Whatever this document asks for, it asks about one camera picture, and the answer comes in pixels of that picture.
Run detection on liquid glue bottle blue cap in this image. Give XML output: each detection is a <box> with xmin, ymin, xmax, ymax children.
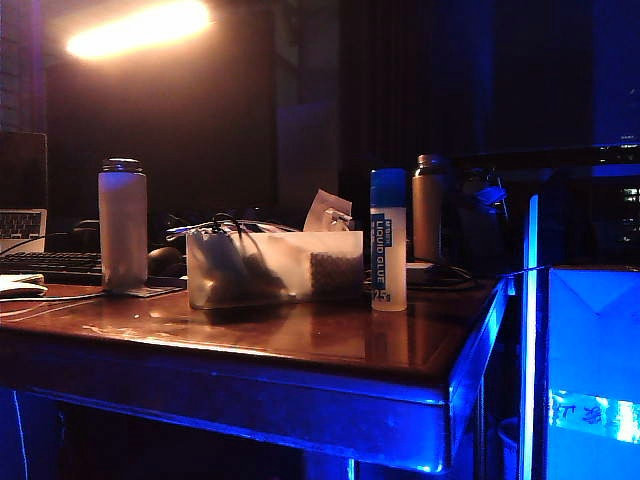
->
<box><xmin>369</xmin><ymin>167</ymin><xmax>408</xmax><ymax>312</ymax></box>

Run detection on translucent plastic box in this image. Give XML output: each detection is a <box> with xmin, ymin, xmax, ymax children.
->
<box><xmin>185</xmin><ymin>229</ymin><xmax>365</xmax><ymax>311</ymax></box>

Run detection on white paper tag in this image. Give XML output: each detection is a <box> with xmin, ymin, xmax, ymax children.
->
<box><xmin>303</xmin><ymin>188</ymin><xmax>353</xmax><ymax>233</ymax></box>

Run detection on dark dotted block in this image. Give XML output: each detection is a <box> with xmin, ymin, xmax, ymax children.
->
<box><xmin>309</xmin><ymin>252</ymin><xmax>364</xmax><ymax>298</ymax></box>

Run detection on white power adapter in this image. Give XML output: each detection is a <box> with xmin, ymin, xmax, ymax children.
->
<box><xmin>405</xmin><ymin>261</ymin><xmax>437</xmax><ymax>286</ymax></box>

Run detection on brown metal thermos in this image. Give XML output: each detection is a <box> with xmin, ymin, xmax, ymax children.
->
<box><xmin>411</xmin><ymin>153</ymin><xmax>452</xmax><ymax>262</ymax></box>

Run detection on black computer mouse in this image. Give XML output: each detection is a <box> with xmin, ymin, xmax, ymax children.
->
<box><xmin>147</xmin><ymin>246</ymin><xmax>187</xmax><ymax>277</ymax></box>

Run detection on brown wooden table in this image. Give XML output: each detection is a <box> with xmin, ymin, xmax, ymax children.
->
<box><xmin>0</xmin><ymin>282</ymin><xmax>512</xmax><ymax>475</ymax></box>

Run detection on dark flat coaster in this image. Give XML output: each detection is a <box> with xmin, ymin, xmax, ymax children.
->
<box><xmin>102</xmin><ymin>284</ymin><xmax>186</xmax><ymax>299</ymax></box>

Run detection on black computer monitor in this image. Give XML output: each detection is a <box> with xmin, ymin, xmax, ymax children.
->
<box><xmin>44</xmin><ymin>9</ymin><xmax>276</xmax><ymax>224</ymax></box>

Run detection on white bottle dark lid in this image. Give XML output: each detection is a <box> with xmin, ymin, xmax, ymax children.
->
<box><xmin>97</xmin><ymin>157</ymin><xmax>149</xmax><ymax>293</ymax></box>

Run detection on black keyboard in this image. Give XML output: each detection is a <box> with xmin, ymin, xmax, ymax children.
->
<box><xmin>0</xmin><ymin>251</ymin><xmax>104</xmax><ymax>277</ymax></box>

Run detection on white cardboard carton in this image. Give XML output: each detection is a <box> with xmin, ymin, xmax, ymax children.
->
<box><xmin>544</xmin><ymin>265</ymin><xmax>640</xmax><ymax>480</ymax></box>

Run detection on silver laptop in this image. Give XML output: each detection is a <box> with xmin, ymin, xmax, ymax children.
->
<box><xmin>0</xmin><ymin>130</ymin><xmax>49</xmax><ymax>254</ymax></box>

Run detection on white paper pad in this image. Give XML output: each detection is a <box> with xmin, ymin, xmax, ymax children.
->
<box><xmin>0</xmin><ymin>273</ymin><xmax>49</xmax><ymax>300</ymax></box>

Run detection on dark cable bundle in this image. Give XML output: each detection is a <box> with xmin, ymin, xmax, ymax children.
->
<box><xmin>197</xmin><ymin>212</ymin><xmax>297</xmax><ymax>306</ymax></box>

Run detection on blue lit upright post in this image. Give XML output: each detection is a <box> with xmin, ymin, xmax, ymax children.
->
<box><xmin>518</xmin><ymin>193</ymin><xmax>541</xmax><ymax>480</ymax></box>

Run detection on thin white cable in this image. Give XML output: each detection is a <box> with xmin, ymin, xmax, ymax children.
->
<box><xmin>0</xmin><ymin>291</ymin><xmax>109</xmax><ymax>304</ymax></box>

